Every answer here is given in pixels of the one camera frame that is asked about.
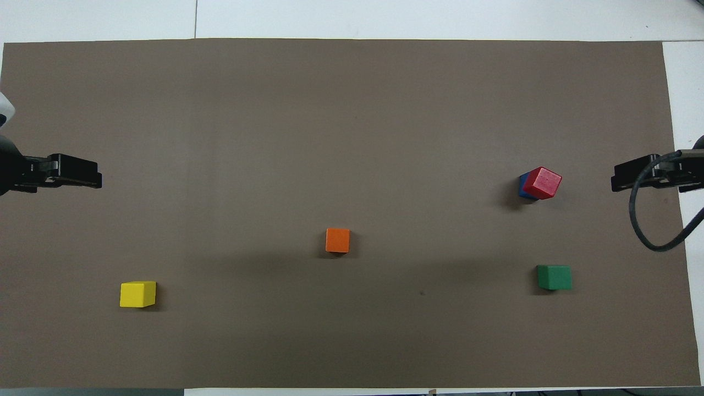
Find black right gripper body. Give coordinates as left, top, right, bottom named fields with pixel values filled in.
left=679, top=136, right=704, bottom=194

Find green wooden block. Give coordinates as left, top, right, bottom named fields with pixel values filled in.
left=537, top=265, right=573, bottom=291

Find orange wooden block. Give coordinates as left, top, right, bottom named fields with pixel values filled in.
left=325, top=228, right=351, bottom=254

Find yellow wooden block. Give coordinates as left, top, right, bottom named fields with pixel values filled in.
left=119, top=281, right=157, bottom=309

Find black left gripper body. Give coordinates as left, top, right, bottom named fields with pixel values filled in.
left=0, top=135, right=51, bottom=197

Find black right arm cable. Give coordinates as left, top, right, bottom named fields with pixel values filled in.
left=628, top=149, right=704, bottom=253

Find red wooden block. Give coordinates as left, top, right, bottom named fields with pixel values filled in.
left=522, top=166, right=563, bottom=200

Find brown table mat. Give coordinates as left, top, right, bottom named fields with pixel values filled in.
left=0, top=37, right=702, bottom=390

